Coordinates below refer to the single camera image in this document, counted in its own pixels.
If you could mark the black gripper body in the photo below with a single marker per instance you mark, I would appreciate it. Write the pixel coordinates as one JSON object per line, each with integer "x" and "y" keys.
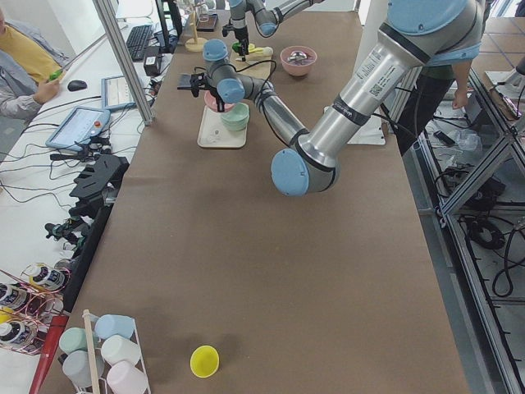
{"x": 242, "y": 34}
{"x": 216, "y": 97}

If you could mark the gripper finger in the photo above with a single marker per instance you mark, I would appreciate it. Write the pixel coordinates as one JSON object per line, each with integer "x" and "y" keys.
{"x": 220, "y": 105}
{"x": 244, "y": 50}

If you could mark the small pink bowl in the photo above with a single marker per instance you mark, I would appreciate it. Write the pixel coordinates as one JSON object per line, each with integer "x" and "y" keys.
{"x": 210, "y": 103}

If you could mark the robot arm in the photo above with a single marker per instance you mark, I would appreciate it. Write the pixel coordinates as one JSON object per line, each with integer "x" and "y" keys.
{"x": 266, "y": 20}
{"x": 414, "y": 34}

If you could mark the green bowl stack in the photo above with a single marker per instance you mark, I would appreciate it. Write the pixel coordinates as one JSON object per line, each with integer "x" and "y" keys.
{"x": 237, "y": 118}

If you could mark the large pink ice bowl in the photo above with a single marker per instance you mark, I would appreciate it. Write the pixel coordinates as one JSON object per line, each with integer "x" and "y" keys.
{"x": 298, "y": 70}

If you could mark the yellow plastic knife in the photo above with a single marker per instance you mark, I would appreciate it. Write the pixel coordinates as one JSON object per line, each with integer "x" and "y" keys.
{"x": 254, "y": 49}

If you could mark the wooden cutting board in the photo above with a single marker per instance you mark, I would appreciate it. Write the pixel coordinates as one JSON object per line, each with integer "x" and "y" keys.
{"x": 257, "y": 65}

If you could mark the cream rabbit tray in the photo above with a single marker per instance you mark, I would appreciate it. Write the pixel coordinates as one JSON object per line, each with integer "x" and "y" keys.
{"x": 214, "y": 135}

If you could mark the grey folded cloth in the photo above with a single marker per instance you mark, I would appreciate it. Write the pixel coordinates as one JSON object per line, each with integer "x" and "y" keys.
{"x": 184, "y": 83}

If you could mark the black framed tray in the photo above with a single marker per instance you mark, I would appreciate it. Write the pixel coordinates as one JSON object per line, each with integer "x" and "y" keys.
{"x": 207, "y": 23}

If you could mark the wooden mug tree stand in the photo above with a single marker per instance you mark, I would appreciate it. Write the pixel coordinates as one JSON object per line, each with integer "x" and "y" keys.
{"x": 194, "y": 44}

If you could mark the black keyboard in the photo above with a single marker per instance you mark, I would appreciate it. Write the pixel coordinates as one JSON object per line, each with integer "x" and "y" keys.
{"x": 137, "y": 41}

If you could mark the black computer mouse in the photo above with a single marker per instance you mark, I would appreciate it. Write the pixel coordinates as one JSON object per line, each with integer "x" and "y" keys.
{"x": 76, "y": 85}

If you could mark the blue teach pendant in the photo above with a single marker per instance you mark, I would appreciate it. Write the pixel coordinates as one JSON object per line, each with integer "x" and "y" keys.
{"x": 79, "y": 127}

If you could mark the black tool stand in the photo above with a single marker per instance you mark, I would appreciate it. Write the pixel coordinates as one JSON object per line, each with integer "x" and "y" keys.
{"x": 88, "y": 218}

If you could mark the seated person yellow shirt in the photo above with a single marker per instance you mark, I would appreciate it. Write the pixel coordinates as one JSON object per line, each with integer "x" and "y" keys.
{"x": 27, "y": 62}

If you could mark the standing person green shirt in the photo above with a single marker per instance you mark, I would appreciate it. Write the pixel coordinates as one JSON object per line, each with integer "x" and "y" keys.
{"x": 432, "y": 84}

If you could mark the blue cup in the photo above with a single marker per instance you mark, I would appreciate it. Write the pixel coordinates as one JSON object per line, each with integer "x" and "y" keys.
{"x": 109, "y": 325}

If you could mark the yellow plastic cup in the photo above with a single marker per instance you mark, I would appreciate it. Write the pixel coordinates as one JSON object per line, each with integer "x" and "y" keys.
{"x": 204, "y": 361}

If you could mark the white cup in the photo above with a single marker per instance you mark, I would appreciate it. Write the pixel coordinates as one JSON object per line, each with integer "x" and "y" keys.
{"x": 117, "y": 348}

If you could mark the green cup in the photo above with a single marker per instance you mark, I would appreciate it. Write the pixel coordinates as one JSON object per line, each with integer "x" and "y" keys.
{"x": 73, "y": 339}

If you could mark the pink cup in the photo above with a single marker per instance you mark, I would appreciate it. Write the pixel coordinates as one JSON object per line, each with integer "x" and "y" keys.
{"x": 124, "y": 378}

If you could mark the grey cup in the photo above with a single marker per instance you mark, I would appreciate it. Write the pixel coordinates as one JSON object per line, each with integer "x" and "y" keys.
{"x": 76, "y": 368}

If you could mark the aluminium frame post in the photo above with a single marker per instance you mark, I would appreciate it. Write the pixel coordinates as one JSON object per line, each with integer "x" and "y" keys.
{"x": 113, "y": 32}

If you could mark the wire cup rack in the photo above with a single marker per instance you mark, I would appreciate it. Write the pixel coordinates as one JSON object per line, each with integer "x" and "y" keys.
{"x": 98, "y": 366}

